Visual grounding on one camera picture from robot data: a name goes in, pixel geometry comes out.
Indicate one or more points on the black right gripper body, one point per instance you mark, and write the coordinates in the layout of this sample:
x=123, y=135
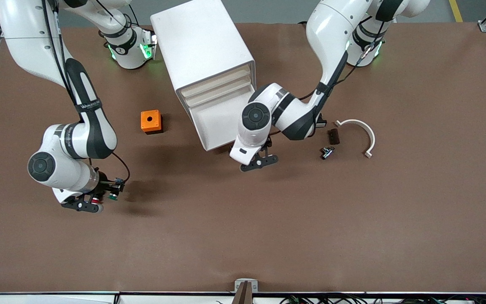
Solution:
x=107, y=184

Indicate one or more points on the green push button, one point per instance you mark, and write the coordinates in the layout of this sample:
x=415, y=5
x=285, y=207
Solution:
x=113, y=196

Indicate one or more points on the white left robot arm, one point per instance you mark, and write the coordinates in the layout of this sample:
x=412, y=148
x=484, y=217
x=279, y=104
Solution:
x=331, y=33

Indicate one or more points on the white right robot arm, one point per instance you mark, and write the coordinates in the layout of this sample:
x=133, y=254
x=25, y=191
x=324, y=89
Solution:
x=36, y=42

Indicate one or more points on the red push button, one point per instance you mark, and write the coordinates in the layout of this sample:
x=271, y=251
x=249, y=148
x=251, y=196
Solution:
x=96, y=201

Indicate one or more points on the brown terminal block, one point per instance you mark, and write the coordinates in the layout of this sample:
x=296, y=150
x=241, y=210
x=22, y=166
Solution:
x=334, y=137

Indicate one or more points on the orange box with hole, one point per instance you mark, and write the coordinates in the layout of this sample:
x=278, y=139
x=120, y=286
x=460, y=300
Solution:
x=156, y=116

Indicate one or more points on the black switch with white face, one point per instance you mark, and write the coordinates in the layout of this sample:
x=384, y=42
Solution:
x=323, y=123

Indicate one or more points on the silver key switch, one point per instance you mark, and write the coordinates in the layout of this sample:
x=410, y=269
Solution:
x=327, y=153

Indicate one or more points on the white curved bracket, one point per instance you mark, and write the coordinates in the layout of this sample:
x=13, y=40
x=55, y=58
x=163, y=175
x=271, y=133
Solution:
x=371, y=137

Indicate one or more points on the grey metal table bracket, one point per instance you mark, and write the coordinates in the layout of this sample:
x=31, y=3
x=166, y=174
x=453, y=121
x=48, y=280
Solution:
x=238, y=287

